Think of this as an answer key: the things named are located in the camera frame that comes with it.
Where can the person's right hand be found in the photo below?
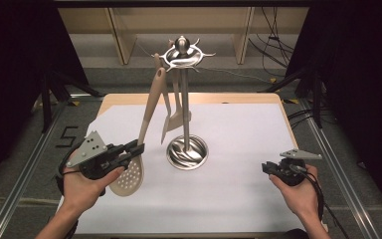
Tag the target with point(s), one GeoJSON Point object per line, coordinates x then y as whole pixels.
{"type": "Point", "coordinates": [303, 199]}

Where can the white table mat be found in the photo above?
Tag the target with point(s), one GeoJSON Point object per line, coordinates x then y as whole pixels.
{"type": "Point", "coordinates": [229, 126]}

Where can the black curtain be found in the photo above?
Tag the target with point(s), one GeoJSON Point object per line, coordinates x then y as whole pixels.
{"type": "Point", "coordinates": [368, 83]}
{"type": "Point", "coordinates": [13, 66]}

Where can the beige perforated skimmer spoon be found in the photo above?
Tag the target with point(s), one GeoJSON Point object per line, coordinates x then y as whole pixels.
{"type": "Point", "coordinates": [152, 99]}

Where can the aluminium floor rail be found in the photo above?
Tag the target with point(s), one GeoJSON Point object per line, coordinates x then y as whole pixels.
{"type": "Point", "coordinates": [20, 192]}
{"type": "Point", "coordinates": [338, 172]}

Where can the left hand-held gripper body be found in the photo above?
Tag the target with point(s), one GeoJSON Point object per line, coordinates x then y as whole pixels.
{"type": "Point", "coordinates": [96, 159]}

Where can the person's left hand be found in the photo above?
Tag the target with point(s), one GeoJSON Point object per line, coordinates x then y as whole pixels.
{"type": "Point", "coordinates": [83, 192]}

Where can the steel utensil rack stand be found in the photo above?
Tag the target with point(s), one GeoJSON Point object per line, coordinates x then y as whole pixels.
{"type": "Point", "coordinates": [186, 99]}

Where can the beige wooden desk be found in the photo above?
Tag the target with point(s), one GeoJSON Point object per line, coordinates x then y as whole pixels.
{"type": "Point", "coordinates": [122, 33]}

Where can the black tripod stand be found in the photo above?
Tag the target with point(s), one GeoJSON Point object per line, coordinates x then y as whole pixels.
{"type": "Point", "coordinates": [46, 99]}
{"type": "Point", "coordinates": [316, 96]}

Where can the beige narrow spatula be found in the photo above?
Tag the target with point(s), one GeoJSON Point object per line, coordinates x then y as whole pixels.
{"type": "Point", "coordinates": [166, 122]}

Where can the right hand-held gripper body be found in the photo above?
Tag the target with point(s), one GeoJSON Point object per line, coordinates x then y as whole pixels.
{"type": "Point", "coordinates": [291, 172]}

